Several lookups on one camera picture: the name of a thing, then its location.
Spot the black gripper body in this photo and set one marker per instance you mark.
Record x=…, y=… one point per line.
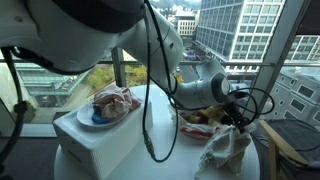
x=235, y=115

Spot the dark roller window shade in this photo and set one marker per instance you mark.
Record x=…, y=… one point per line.
x=311, y=18

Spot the pink stained white cloth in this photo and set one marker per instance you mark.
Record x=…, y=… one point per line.
x=113, y=100

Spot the white square tray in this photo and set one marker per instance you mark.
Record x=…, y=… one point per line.
x=100, y=150

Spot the metal window handrail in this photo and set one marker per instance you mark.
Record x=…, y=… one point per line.
x=246, y=63

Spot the white and red cloth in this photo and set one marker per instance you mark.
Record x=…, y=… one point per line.
x=223, y=150

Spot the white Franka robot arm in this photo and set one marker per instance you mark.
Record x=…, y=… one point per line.
x=83, y=36

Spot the white paper plate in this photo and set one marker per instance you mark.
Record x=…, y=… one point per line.
x=85, y=116

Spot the wooden chair grey cushion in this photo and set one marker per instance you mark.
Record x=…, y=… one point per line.
x=276, y=143

